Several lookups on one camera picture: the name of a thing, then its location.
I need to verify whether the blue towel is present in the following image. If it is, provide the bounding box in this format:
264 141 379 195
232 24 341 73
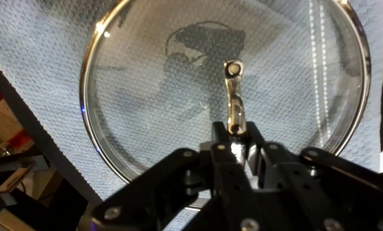
0 0 383 231

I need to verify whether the glass pot lid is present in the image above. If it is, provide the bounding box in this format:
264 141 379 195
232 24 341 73
78 0 372 184

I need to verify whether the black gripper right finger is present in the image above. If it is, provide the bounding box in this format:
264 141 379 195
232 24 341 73
244 121 383 231

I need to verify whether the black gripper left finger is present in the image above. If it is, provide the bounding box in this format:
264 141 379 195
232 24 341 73
77 121 244 231

